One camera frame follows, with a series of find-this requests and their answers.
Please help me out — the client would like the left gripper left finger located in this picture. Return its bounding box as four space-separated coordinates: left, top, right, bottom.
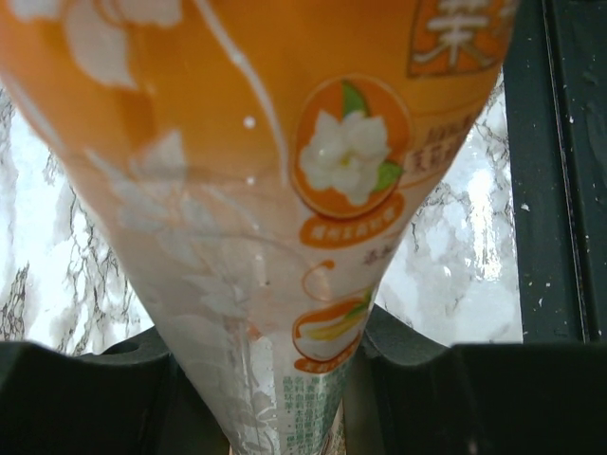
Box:
1 328 228 454

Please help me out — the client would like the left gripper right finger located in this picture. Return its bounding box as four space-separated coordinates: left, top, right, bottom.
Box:
343 307 606 454

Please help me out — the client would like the tall orange drink bottle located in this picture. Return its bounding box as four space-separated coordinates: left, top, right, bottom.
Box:
1 1 519 454

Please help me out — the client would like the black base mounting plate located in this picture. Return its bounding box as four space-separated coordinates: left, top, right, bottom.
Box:
504 1 606 343

